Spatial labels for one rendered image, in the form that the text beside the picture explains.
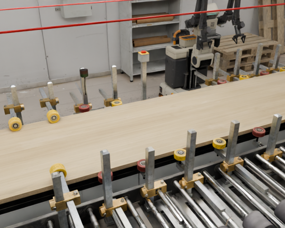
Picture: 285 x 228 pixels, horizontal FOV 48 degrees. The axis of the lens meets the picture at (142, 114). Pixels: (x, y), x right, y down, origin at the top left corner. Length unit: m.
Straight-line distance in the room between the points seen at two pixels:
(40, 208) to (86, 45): 3.75
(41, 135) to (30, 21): 3.05
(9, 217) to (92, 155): 0.53
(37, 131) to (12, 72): 3.02
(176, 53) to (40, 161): 2.59
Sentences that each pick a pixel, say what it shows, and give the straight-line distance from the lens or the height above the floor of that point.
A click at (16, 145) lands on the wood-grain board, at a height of 0.90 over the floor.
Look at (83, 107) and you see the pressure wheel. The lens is 2.45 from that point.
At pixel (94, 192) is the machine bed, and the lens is 1.87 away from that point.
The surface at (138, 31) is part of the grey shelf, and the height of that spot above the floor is 0.68.
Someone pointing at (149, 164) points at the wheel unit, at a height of 1.03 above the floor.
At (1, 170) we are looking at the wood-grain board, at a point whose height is 0.90.
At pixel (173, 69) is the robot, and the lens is 4.16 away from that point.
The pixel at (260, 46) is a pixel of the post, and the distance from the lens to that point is 3.32.
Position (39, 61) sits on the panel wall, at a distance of 5.17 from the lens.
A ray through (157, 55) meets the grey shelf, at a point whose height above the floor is 0.21.
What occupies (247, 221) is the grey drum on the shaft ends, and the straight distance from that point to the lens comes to 1.68.
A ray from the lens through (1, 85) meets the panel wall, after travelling 5.24.
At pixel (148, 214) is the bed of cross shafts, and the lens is 1.80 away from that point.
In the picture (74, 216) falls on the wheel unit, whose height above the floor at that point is 0.96.
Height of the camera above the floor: 2.00
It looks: 28 degrees down
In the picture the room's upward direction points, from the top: straight up
